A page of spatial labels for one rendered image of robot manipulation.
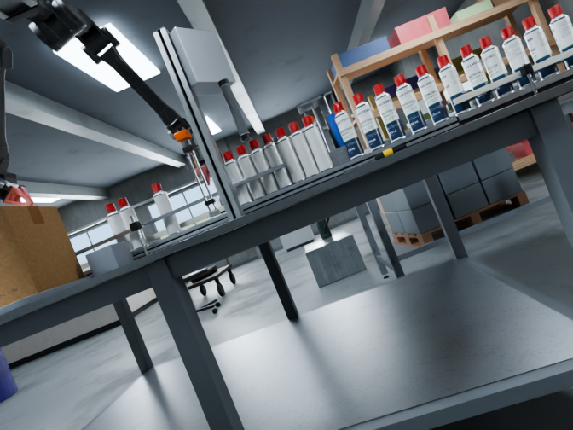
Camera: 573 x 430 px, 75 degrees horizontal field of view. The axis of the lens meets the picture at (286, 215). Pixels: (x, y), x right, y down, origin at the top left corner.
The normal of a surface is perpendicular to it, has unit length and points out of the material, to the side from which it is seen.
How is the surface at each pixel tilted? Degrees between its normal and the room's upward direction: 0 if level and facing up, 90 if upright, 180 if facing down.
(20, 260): 90
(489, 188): 90
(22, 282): 90
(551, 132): 90
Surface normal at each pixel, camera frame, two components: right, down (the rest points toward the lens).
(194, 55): 0.68, -0.27
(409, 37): -0.04, 0.02
